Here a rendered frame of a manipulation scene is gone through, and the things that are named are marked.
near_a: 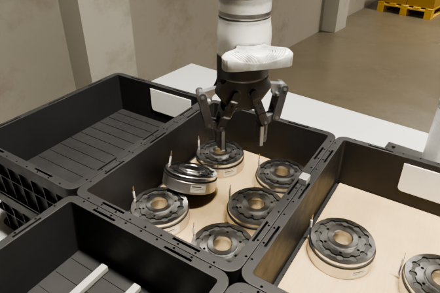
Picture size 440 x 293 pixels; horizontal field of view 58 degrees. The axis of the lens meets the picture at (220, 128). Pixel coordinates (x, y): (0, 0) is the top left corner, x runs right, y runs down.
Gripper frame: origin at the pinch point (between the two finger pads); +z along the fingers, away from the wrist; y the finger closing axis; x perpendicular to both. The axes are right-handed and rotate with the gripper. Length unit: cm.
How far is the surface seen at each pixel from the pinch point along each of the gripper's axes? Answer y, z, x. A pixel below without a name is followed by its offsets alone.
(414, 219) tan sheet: -31.0, 17.5, 7.1
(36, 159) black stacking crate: 38, 18, -29
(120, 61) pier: 20, 44, -159
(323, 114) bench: -46, 30, -55
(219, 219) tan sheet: 3.1, 17.5, -1.2
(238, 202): -0.4, 14.3, -1.3
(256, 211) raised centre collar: -2.6, 13.8, 2.3
